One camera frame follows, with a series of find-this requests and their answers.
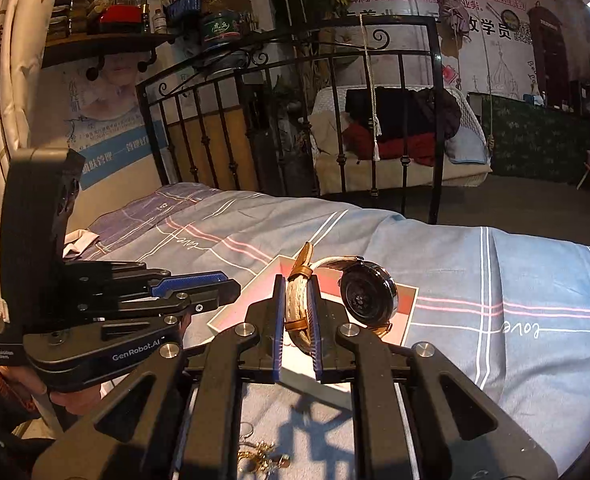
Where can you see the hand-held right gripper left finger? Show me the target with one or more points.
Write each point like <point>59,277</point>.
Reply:
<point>279,330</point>

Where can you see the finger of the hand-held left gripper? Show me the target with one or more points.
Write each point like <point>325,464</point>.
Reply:
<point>190,282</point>
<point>210,300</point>

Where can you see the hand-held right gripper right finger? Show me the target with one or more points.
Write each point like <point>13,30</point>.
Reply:
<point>315,340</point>

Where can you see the white gift box pink inside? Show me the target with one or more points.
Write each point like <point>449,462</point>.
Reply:
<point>405,317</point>

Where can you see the person's left hand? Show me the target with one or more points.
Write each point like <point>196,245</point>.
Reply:
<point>77,402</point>

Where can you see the small white cloth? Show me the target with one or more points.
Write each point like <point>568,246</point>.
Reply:
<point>81,242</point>

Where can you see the grey plaid bedsheet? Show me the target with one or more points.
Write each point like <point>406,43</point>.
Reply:
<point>475,270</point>

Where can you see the red cloth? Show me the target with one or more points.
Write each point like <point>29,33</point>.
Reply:
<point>410,150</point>

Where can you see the stack of small jars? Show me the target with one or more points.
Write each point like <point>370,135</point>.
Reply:
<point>75,10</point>

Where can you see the small clear bottle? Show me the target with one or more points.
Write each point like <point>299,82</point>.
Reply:
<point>159,20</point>

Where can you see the white hanging swing chair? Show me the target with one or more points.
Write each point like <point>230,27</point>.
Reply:
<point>470,150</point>

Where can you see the black clothes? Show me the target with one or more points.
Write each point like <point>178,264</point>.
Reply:
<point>415,110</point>

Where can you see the green round tin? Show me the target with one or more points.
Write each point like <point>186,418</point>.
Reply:
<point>220,30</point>

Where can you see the blue plastic basket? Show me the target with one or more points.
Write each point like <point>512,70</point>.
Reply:
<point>184,7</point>

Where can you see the green patterned counter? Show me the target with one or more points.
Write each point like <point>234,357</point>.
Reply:
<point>535,145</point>

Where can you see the wall poster with face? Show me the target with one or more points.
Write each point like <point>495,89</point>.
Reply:
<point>110,100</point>

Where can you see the wooden wall shelf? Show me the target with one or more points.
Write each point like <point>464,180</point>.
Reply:
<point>100,45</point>

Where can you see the black iron bed frame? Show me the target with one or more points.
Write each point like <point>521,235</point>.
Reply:
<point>434,110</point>

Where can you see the large printed wall poster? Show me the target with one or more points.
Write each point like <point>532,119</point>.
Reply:
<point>475,0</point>

